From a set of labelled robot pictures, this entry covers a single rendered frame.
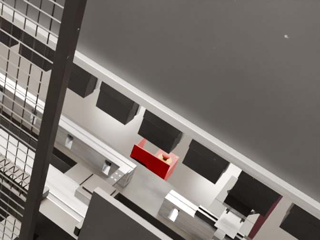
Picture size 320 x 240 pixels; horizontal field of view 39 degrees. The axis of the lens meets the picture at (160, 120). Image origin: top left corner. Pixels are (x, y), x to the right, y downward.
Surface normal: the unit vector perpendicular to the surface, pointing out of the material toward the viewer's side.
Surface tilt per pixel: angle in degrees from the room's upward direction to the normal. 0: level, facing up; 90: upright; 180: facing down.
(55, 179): 0
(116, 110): 90
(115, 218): 90
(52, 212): 0
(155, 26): 90
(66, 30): 90
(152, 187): 0
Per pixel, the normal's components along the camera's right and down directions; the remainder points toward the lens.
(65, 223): 0.30, -0.75
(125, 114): -0.49, 0.41
